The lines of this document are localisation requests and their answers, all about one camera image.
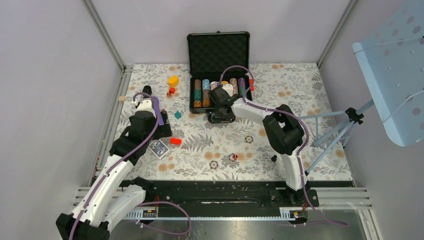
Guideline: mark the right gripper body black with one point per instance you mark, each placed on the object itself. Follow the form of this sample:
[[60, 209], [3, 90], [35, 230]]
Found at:
[[218, 114]]

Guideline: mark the black poker chip case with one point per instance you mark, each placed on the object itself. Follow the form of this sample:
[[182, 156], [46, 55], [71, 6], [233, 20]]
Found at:
[[217, 55]]

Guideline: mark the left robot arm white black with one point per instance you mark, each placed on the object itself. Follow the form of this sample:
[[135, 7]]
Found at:
[[110, 198]]

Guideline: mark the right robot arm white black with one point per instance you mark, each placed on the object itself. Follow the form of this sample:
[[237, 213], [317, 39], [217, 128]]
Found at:
[[283, 130]]

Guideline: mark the blue playing card deck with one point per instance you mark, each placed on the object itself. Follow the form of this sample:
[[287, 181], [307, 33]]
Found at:
[[158, 148]]

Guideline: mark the red playing card deck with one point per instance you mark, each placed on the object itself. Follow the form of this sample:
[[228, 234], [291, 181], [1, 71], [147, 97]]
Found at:
[[213, 85]]

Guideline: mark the black microphone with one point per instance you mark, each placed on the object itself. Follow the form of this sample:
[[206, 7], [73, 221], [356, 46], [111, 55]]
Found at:
[[147, 90]]

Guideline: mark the poker chip right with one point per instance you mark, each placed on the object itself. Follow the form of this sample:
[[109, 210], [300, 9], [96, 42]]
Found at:
[[249, 139]]

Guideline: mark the purple chip stack far right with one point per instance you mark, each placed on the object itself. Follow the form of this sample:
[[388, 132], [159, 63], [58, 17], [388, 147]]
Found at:
[[242, 86]]

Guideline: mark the teal small cube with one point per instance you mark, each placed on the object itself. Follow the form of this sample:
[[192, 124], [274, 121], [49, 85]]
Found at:
[[178, 115]]

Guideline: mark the red rectangular block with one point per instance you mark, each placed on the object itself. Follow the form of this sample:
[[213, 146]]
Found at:
[[175, 141]]

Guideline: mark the brown chip stack far left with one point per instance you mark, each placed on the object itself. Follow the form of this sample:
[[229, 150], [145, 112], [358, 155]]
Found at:
[[197, 93]]

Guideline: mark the red block beside case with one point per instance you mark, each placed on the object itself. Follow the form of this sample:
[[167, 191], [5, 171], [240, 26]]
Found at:
[[251, 83]]

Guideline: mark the floral table mat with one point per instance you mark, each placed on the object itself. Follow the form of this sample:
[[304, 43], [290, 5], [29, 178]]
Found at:
[[298, 85]]

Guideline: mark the poker chip with die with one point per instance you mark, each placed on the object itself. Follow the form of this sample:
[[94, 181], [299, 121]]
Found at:
[[232, 160]]

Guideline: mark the poker chip left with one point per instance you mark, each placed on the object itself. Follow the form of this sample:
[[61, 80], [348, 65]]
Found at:
[[213, 164]]

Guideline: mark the yellow cylinder block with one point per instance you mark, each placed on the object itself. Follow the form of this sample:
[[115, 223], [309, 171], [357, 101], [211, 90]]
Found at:
[[173, 81]]

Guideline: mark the light blue tripod stand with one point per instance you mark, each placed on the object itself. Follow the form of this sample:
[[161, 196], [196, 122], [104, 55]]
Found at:
[[340, 133]]

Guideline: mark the light blue perforated panel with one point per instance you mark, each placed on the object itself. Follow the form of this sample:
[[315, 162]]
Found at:
[[392, 62]]

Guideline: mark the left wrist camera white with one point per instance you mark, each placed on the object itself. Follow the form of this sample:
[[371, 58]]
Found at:
[[146, 104]]

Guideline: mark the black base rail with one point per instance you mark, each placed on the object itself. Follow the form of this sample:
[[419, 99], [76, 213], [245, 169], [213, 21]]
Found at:
[[239, 199]]

